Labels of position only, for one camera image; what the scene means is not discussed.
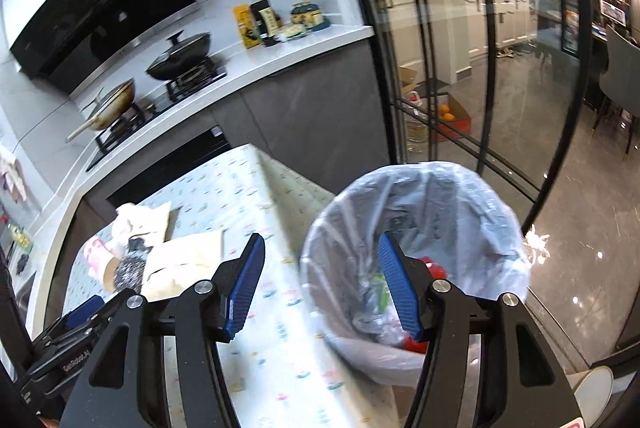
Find pink white paper cup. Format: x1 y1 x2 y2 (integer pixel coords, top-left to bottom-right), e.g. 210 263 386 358
82 237 120 293

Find hanging pink white cloths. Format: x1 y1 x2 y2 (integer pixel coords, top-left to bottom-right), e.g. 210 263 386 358
0 144 27 202

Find seasoning jar set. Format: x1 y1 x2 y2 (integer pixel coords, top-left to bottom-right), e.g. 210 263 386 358
276 0 331 43

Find red plastic bag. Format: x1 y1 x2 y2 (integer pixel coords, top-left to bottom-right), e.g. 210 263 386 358
399 256 447 354

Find crumpled white tissue back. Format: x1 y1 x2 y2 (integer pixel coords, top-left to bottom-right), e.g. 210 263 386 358
111 203 150 241

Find green dish soap bottle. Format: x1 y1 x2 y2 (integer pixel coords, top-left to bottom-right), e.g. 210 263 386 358
6 222 32 254

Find black range hood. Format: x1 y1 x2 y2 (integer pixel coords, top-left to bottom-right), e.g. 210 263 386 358
10 0 195 95

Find steel wool scrubber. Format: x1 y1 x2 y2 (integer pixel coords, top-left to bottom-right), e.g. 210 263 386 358
114 237 152 293

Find glass sliding door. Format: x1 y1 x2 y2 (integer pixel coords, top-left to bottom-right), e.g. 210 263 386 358
361 0 639 366

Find beige paper envelope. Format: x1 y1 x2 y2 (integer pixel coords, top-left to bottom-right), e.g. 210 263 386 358
128 202 172 246
140 229 224 303

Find beige frying pan with lid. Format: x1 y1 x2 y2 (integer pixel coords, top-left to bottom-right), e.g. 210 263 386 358
65 78 136 143

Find floral patterned tablecloth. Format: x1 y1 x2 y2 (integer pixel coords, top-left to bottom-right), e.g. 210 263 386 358
62 143 407 428

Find black wok with lid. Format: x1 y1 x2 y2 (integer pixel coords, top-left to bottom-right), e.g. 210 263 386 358
146 31 210 81

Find trash bin with clear liner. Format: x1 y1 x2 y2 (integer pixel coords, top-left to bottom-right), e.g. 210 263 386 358
298 161 533 389

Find beige paper envelope front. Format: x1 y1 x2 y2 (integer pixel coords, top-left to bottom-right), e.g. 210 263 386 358
140 229 224 303

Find built-in black oven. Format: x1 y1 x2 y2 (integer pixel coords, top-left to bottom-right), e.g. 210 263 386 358
106 125 231 207

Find dark soy sauce bottle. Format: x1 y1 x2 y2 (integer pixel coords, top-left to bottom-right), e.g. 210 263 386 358
250 0 281 47

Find yellow seasoning box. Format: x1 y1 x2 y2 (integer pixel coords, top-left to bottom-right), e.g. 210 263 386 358
232 4 262 49

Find green white milk carton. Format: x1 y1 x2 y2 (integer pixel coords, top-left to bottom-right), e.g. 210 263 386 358
366 273 392 315

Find black gas stove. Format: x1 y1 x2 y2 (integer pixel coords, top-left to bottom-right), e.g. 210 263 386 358
86 58 227 171

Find beige paper envelope back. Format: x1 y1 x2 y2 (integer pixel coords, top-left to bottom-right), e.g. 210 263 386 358
128 202 172 246

